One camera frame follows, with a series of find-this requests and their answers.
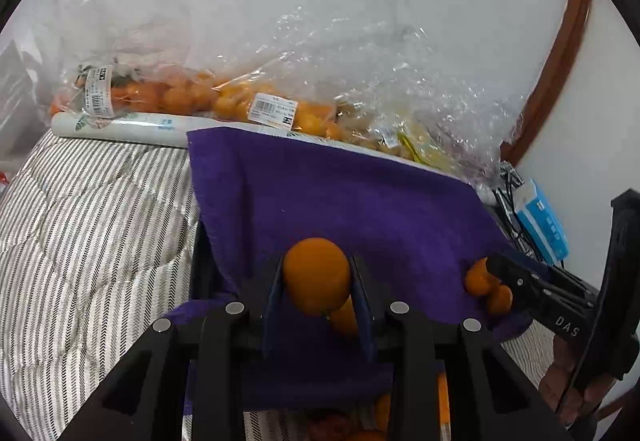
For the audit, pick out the clear bag of yellow fruit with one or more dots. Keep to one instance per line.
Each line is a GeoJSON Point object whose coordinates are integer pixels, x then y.
{"type": "Point", "coordinates": [425, 141]}

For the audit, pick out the clear bag of leafy tangerines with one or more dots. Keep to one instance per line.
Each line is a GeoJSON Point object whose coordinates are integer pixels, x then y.
{"type": "Point", "coordinates": [150, 91]}

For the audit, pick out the white paper roll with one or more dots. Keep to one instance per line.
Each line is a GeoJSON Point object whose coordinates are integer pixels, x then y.
{"type": "Point", "coordinates": [125, 128]}

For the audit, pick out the large orange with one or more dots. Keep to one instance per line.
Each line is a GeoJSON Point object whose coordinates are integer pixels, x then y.
{"type": "Point", "coordinates": [316, 276]}
{"type": "Point", "coordinates": [476, 277]}

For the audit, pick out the clear bag of oranges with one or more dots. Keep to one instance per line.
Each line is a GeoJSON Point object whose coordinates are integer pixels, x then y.
{"type": "Point", "coordinates": [235, 103]}

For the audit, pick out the purple towel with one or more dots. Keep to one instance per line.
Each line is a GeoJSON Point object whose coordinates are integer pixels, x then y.
{"type": "Point", "coordinates": [350, 201]}

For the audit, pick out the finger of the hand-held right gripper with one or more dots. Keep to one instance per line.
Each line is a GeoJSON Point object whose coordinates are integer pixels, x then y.
{"type": "Point", "coordinates": [535, 293]}
{"type": "Point", "coordinates": [535, 265]}

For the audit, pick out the small tangerine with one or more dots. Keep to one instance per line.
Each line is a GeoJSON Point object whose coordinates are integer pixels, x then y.
{"type": "Point", "coordinates": [443, 401]}
{"type": "Point", "coordinates": [382, 411]}

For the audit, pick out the blue tissue box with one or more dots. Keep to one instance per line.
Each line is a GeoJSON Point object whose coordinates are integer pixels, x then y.
{"type": "Point", "coordinates": [542, 226]}

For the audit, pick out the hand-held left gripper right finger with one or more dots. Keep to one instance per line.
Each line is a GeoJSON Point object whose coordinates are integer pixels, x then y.
{"type": "Point", "coordinates": [364, 311]}

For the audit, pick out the mandarin orange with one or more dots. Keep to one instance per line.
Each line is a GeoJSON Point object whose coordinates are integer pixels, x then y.
{"type": "Point", "coordinates": [346, 318]}
{"type": "Point", "coordinates": [500, 301]}

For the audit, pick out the person's right hand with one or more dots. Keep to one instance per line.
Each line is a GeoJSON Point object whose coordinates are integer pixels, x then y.
{"type": "Point", "coordinates": [557, 371]}

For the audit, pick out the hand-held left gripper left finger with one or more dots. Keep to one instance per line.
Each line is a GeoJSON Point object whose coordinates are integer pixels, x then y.
{"type": "Point", "coordinates": [272, 306]}

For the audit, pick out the brown wooden door frame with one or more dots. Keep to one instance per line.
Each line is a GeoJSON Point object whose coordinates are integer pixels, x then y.
{"type": "Point", "coordinates": [565, 71]}

